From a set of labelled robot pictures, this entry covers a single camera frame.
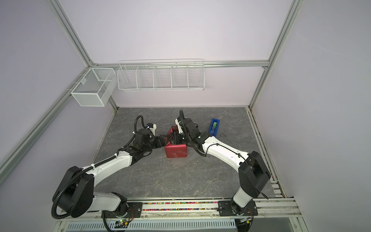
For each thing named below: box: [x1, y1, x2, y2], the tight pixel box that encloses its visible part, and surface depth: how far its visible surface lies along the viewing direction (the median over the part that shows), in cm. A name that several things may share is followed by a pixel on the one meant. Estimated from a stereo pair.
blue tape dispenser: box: [208, 117, 221, 138], surface depth 104 cm
